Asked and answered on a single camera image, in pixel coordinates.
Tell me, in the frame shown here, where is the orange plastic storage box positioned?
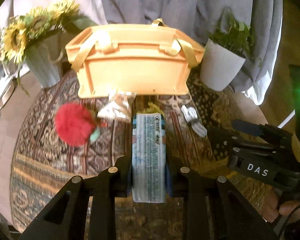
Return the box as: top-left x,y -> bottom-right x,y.
65,18 -> 205,98

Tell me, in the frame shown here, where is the sunflower bouquet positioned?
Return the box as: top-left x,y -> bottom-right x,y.
0,0 -> 97,64

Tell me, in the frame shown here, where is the clear wrapped snack packet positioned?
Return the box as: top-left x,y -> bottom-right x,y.
97,91 -> 136,123

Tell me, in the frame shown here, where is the red fluffy plush toy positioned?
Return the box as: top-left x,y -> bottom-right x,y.
55,102 -> 108,147

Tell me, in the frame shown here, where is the white plant pot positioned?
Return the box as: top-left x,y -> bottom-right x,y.
200,39 -> 245,92

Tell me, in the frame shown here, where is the green potted plant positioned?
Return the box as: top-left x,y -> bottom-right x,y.
209,7 -> 254,58

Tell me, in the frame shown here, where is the blue tissue pack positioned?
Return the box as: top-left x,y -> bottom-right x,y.
132,113 -> 166,204

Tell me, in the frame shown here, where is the right hand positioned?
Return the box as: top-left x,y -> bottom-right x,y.
261,189 -> 300,223

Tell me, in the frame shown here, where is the white usb cable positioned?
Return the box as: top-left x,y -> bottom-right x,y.
180,104 -> 208,138

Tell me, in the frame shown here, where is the grey draped curtain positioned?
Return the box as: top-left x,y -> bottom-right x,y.
0,0 -> 284,106

